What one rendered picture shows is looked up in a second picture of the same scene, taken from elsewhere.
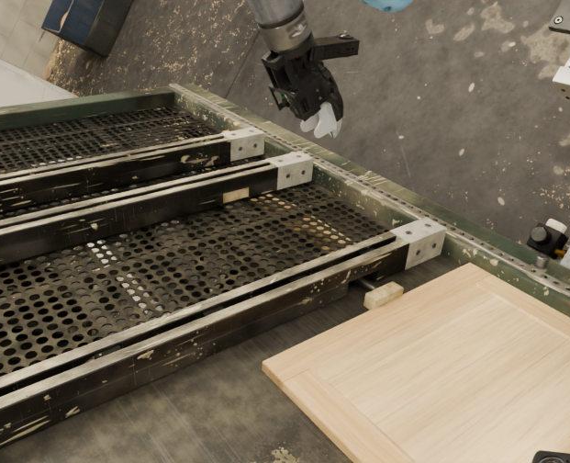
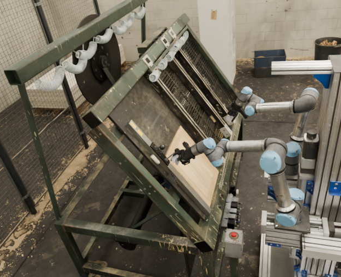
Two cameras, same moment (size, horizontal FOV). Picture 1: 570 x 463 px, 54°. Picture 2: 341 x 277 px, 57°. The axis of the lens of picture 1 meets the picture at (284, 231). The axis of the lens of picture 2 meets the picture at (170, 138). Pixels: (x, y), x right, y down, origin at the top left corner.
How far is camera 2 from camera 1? 1.79 m
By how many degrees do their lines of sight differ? 16
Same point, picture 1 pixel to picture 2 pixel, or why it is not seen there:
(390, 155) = (253, 175)
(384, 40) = not seen: hidden behind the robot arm
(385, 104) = not seen: hidden behind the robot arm
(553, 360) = (203, 181)
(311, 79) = (234, 111)
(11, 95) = (223, 53)
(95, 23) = (264, 67)
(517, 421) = (189, 170)
